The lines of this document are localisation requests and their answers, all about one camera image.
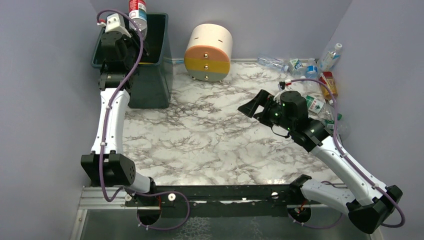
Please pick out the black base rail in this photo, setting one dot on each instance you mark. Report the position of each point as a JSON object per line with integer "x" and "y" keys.
{"x": 217, "y": 201}

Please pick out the green label water bottle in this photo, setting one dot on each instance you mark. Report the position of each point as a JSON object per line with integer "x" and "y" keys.
{"x": 317, "y": 106}

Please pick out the clear bottle at back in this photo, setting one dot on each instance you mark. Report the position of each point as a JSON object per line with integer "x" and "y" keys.
{"x": 273, "y": 63}

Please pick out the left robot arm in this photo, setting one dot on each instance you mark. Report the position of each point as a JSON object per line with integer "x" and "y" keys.
{"x": 106, "y": 165}

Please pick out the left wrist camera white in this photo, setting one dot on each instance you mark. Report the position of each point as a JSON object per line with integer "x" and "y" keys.
{"x": 115, "y": 23}

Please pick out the round pastel drawer cabinet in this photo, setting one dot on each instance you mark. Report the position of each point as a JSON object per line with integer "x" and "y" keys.
{"x": 208, "y": 54}

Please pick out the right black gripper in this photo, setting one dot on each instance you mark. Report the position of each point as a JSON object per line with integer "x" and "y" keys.
{"x": 265, "y": 108}

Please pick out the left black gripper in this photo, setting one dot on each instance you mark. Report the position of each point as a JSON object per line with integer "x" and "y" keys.
{"x": 133, "y": 38}

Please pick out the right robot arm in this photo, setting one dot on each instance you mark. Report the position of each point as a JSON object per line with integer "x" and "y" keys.
{"x": 367, "y": 201}

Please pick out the red label clear bottle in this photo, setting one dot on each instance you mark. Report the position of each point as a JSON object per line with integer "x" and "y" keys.
{"x": 138, "y": 14}

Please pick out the blue cap clear bottle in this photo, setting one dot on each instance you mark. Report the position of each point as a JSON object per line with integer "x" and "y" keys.
{"x": 311, "y": 72}

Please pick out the amber tea bottle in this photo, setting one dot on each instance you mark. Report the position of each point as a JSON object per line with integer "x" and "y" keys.
{"x": 327, "y": 78}

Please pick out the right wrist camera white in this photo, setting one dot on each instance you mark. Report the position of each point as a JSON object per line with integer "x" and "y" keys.
{"x": 283, "y": 86}

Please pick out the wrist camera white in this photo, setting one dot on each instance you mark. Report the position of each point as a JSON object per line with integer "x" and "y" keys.
{"x": 283, "y": 86}
{"x": 115, "y": 23}

